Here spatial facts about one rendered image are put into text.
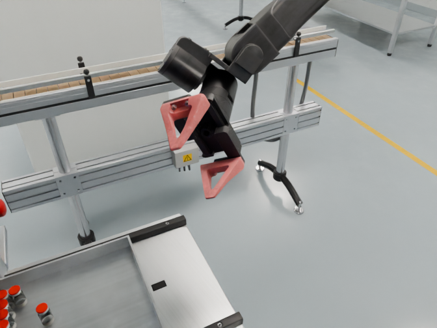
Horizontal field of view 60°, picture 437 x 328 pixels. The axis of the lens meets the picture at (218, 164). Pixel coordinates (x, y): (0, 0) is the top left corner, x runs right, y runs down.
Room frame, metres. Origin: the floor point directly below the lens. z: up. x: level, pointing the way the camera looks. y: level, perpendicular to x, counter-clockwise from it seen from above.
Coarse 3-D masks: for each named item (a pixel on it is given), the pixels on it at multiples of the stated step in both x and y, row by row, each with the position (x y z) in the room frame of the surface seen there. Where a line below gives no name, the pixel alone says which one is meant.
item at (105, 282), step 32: (64, 256) 0.51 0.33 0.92; (96, 256) 0.53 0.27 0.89; (128, 256) 0.54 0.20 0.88; (0, 288) 0.45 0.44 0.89; (32, 288) 0.45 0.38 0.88; (64, 288) 0.45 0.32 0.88; (96, 288) 0.45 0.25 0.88; (128, 288) 0.45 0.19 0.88; (32, 320) 0.38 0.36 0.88; (64, 320) 0.38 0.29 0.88; (96, 320) 0.38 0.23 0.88; (128, 320) 0.38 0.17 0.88; (160, 320) 0.37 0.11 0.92
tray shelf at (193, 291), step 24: (144, 240) 0.58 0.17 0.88; (168, 240) 0.58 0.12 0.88; (192, 240) 0.58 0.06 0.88; (144, 264) 0.52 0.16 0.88; (168, 264) 0.52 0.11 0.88; (192, 264) 0.52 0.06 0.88; (168, 288) 0.46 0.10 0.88; (192, 288) 0.46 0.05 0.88; (216, 288) 0.46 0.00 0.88; (168, 312) 0.40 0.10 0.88; (192, 312) 0.40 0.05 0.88; (216, 312) 0.40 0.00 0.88
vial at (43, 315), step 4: (48, 308) 0.39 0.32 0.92; (44, 312) 0.38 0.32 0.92; (48, 312) 0.38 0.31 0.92; (40, 316) 0.37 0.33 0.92; (44, 316) 0.37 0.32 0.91; (48, 316) 0.38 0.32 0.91; (52, 316) 0.38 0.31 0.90; (40, 320) 0.37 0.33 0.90; (44, 320) 0.37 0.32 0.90; (48, 320) 0.38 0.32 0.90; (52, 320) 0.38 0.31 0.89; (44, 324) 0.37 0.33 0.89; (48, 324) 0.37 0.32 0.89
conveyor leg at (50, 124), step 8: (48, 120) 1.24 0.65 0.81; (56, 120) 1.27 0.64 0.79; (48, 128) 1.24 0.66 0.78; (56, 128) 1.25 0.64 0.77; (48, 136) 1.24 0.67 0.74; (56, 136) 1.25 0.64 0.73; (56, 144) 1.24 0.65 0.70; (56, 152) 1.24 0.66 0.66; (64, 152) 1.26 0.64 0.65; (56, 160) 1.24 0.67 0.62; (64, 160) 1.25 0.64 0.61; (64, 168) 1.24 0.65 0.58; (72, 200) 1.24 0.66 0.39; (80, 200) 1.26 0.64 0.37; (72, 208) 1.24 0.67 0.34; (80, 208) 1.25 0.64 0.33; (80, 216) 1.24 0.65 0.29; (80, 224) 1.24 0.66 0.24; (80, 232) 1.24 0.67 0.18; (88, 232) 1.25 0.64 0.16
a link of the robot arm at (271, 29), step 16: (288, 0) 0.58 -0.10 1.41; (304, 0) 0.58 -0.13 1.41; (320, 0) 0.59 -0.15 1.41; (256, 16) 0.60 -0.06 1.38; (272, 16) 0.56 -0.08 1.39; (288, 16) 0.57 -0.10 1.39; (304, 16) 0.58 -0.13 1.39; (240, 32) 0.60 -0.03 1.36; (256, 32) 0.55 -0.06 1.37; (272, 32) 0.56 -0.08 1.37; (288, 32) 0.56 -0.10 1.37; (240, 48) 0.54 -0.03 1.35; (272, 48) 0.55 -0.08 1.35
